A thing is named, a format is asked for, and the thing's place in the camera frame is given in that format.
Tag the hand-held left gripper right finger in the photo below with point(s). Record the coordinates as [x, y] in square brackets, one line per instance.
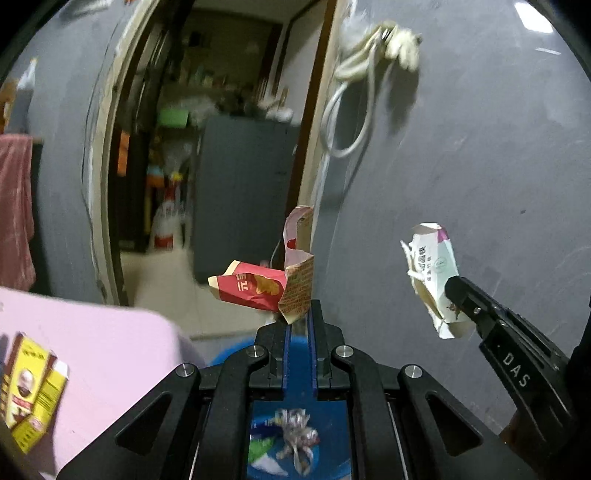
[317, 355]

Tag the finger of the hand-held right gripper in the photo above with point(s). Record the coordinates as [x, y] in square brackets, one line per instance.
[466, 300]

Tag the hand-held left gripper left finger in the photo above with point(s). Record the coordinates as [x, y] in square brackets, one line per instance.
[287, 364]

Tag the blue plastic basin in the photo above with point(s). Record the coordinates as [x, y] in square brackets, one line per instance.
[295, 397]

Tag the white carton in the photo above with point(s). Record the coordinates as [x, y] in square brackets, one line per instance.
[431, 272]

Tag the white printed ribbon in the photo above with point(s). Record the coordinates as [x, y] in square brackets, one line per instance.
[298, 434]

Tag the red paper carton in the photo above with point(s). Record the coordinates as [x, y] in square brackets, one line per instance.
[258, 286]

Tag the grey cabinet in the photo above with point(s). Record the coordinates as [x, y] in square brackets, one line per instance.
[244, 198]

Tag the red and white bottle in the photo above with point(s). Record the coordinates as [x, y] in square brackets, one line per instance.
[165, 221]

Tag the small yellow box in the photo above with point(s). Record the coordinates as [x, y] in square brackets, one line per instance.
[44, 406]

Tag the large yellow box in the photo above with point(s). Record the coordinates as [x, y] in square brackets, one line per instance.
[21, 383]

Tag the green box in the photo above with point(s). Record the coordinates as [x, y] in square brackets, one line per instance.
[173, 117]

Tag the pink towel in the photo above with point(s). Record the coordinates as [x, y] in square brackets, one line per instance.
[14, 212]

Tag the cream door frame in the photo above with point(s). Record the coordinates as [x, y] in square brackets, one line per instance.
[104, 152]

